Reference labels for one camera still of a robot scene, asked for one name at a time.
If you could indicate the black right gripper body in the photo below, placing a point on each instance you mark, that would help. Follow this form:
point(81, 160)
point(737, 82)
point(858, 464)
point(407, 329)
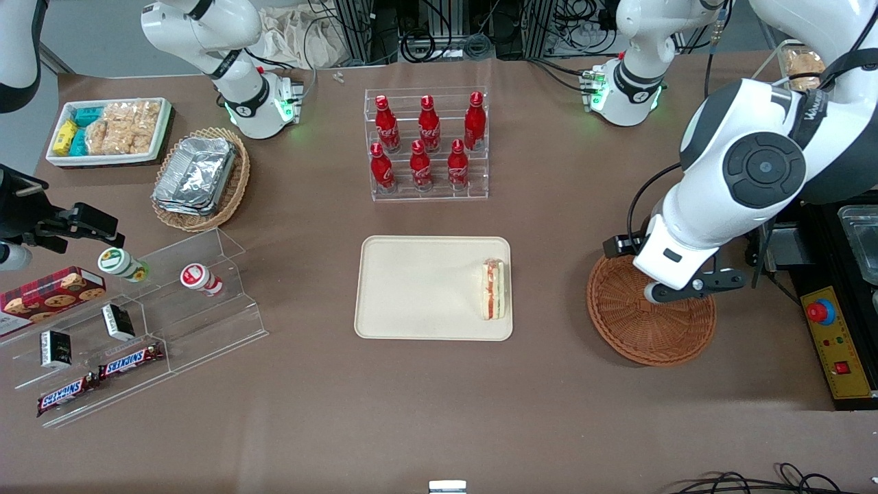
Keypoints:
point(15, 206)

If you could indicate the triangular sandwich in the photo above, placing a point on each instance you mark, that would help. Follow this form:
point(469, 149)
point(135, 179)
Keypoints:
point(494, 289)

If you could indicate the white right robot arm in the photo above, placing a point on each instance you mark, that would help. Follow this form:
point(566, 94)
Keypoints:
point(240, 89)

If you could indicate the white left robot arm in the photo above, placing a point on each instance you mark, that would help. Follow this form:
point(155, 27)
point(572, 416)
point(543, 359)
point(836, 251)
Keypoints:
point(761, 171)

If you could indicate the brown round wicker basket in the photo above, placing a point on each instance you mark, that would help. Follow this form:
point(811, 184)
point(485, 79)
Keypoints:
point(638, 329)

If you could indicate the white rectangular snack tray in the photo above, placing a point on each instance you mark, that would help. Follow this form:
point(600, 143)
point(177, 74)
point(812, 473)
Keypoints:
point(163, 130)

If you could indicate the light oval wicker basket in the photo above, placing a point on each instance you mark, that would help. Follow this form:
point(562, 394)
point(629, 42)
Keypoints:
point(236, 185)

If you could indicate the beige plastic tray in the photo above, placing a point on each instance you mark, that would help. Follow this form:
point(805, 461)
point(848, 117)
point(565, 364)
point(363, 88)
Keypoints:
point(418, 288)

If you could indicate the green capped yogurt bottle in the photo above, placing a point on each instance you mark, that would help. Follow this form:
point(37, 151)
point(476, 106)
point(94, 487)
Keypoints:
point(120, 263)

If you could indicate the red cookie box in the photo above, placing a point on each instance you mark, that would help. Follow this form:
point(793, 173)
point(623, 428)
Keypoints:
point(48, 298)

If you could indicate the teal snack packet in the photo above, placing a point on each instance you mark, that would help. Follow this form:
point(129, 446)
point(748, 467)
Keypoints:
point(79, 143)
point(88, 116)

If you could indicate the yellow snack packet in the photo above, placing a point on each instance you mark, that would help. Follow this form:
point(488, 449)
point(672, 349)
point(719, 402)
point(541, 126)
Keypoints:
point(65, 137)

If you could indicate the clear bag rice crackers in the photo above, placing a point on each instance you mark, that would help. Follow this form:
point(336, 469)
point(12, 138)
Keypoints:
point(106, 134)
point(145, 127)

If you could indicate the small black carton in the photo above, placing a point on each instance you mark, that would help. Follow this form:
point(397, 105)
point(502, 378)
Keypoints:
point(56, 348)
point(118, 322)

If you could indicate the stacked aluminium foil containers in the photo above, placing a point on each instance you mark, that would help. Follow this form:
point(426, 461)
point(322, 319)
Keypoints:
point(195, 175)

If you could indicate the red capped yogurt bottle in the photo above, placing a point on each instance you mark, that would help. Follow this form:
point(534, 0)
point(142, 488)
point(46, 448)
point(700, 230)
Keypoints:
point(199, 278)

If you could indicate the snickers chocolate bar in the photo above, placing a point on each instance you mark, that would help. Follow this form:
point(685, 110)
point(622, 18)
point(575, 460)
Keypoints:
point(130, 360)
point(65, 396)

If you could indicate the black equipment platform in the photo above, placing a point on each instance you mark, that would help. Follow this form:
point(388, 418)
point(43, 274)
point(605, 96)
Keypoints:
point(823, 274)

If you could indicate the clear acrylic stepped display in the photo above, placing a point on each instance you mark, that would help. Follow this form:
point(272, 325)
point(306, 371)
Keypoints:
point(206, 322)

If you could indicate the red cola bottle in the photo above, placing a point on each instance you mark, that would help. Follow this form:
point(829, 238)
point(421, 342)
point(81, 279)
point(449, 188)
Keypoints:
point(475, 127)
point(420, 168)
point(387, 130)
point(429, 130)
point(458, 168)
point(382, 171)

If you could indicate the clear plastic container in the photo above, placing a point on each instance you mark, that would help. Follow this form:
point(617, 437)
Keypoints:
point(861, 240)

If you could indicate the yellow emergency stop box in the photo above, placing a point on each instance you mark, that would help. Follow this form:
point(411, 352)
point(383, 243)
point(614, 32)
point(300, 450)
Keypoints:
point(840, 350)

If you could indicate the clear acrylic bottle rack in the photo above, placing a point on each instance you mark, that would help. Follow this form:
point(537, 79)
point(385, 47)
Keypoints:
point(405, 195)

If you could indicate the bagged bread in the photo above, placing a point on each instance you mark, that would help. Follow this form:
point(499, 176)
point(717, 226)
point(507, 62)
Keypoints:
point(804, 65)

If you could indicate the beige cloth bag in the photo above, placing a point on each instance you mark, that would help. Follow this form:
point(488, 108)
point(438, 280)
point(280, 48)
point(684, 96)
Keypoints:
point(302, 41)

